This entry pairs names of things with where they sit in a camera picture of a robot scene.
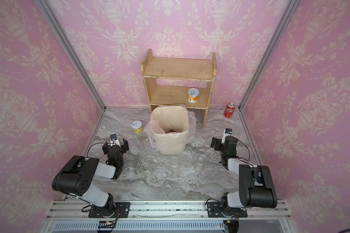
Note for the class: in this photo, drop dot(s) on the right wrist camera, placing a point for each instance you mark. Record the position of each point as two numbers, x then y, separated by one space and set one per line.
227 133

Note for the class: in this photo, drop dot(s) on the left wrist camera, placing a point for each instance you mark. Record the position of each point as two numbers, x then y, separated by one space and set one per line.
114 140

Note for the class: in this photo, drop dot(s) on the yellow can on floor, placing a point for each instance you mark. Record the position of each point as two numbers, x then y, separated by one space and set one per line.
137 126

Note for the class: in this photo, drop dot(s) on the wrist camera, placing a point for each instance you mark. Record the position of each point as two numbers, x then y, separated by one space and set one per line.
227 133
114 140

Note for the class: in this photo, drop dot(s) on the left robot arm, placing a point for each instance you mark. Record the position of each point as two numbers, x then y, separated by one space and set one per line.
76 179

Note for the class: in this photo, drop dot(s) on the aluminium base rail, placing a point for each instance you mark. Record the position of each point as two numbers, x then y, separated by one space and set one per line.
166 217

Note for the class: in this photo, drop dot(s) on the clear jar lid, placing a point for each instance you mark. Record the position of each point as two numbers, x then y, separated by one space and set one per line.
150 161
175 162

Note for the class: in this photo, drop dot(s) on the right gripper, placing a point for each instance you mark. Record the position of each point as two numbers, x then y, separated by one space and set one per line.
219 143

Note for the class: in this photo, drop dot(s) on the yellow can on shelf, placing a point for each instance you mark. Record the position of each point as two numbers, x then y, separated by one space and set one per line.
193 95

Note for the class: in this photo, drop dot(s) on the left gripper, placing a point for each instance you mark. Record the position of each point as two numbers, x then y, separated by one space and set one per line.
125 146

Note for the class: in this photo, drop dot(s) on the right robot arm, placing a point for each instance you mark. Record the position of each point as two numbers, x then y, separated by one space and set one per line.
256 187

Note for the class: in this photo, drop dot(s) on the beige trash bin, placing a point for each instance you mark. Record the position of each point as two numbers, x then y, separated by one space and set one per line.
169 131

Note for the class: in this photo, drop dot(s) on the red cola can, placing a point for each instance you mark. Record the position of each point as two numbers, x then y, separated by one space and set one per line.
229 110

